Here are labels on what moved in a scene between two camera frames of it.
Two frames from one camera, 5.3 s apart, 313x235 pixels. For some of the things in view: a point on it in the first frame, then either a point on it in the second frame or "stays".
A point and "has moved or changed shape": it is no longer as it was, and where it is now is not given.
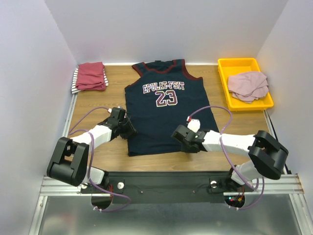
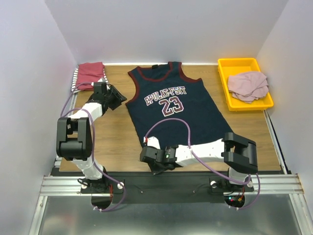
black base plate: x=167 y=187 stays
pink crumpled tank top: x=248 y=86 stays
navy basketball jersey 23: x=163 y=96 has moved or changed shape
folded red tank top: x=90 y=77 stays
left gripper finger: x=128 y=130 → x=114 y=92
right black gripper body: x=180 y=138 → x=153 y=165
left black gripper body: x=119 y=124 → x=107 y=97
